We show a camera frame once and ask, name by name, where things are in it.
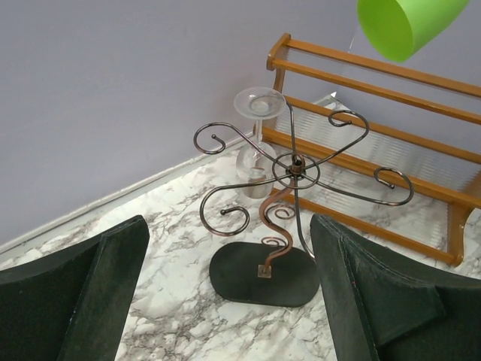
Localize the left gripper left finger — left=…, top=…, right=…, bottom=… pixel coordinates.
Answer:
left=1, top=215, right=150, bottom=360

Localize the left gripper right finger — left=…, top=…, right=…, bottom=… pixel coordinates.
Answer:
left=310, top=214, right=480, bottom=360

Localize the clear wine glass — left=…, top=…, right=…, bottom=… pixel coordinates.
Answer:
left=234, top=86, right=286, bottom=184

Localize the green plastic wine glass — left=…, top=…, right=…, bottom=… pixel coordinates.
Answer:
left=356, top=0, right=469, bottom=62

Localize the metal wine glass rack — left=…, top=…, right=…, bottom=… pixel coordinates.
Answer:
left=194, top=97, right=412, bottom=308

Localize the wooden dish rack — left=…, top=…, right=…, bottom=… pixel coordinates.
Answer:
left=263, top=34, right=480, bottom=266

